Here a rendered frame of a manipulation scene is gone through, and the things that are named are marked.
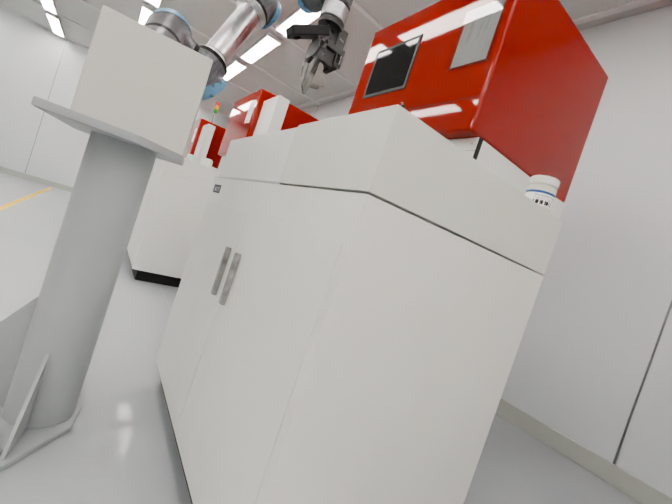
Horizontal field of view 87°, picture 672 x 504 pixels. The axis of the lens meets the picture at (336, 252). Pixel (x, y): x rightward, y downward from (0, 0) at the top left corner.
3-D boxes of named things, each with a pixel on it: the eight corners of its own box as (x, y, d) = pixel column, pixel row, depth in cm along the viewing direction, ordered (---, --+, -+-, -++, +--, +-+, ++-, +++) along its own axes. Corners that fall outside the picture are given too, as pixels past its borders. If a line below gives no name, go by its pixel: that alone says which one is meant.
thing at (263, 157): (242, 185, 135) (254, 150, 135) (311, 195, 90) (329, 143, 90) (218, 176, 130) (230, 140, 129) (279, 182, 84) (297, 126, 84)
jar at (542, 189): (526, 216, 98) (538, 183, 98) (553, 219, 92) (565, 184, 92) (514, 208, 94) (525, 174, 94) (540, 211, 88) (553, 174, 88)
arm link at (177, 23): (128, 34, 100) (142, 15, 108) (166, 76, 110) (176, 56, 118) (159, 13, 96) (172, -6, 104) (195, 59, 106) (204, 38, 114)
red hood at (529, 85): (428, 192, 226) (459, 103, 224) (564, 204, 159) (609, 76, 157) (336, 142, 183) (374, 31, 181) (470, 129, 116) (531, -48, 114)
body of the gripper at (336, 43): (339, 71, 99) (352, 30, 99) (314, 54, 94) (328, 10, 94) (325, 77, 105) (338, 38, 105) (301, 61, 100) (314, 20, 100)
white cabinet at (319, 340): (287, 383, 172) (340, 225, 171) (440, 568, 93) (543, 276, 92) (144, 378, 136) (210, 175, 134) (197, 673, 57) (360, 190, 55)
